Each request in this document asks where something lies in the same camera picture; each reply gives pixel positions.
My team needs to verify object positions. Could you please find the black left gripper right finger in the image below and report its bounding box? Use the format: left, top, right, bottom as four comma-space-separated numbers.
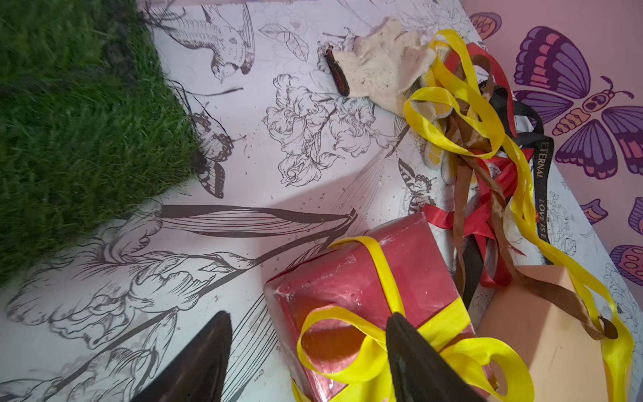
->
385, 313, 483, 402

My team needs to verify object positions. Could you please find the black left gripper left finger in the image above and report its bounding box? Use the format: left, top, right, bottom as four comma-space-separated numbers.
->
133, 311, 233, 402

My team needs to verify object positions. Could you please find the yellow ribbon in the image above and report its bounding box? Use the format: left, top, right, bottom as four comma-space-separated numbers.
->
301, 236, 535, 401
403, 28, 636, 402

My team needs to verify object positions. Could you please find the dark red gift box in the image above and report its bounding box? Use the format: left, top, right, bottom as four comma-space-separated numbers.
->
265, 213, 475, 401

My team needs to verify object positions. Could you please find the peach gift box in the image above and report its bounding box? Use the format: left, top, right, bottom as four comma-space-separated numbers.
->
477, 283, 608, 401

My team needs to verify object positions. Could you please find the black printed ribbon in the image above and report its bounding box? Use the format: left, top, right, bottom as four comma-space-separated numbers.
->
454, 85, 554, 305

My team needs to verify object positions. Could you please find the brown ribbon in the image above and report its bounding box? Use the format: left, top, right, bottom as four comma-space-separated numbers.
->
445, 46, 619, 340

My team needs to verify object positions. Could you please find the yellow dotted work glove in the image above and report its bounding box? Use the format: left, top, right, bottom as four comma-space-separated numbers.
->
420, 42, 457, 185

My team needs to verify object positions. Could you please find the green artificial grass mat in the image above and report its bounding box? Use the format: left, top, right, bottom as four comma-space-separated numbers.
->
1, 1, 198, 281

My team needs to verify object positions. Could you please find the beige knit work glove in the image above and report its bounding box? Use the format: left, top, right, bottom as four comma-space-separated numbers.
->
325, 17, 438, 117

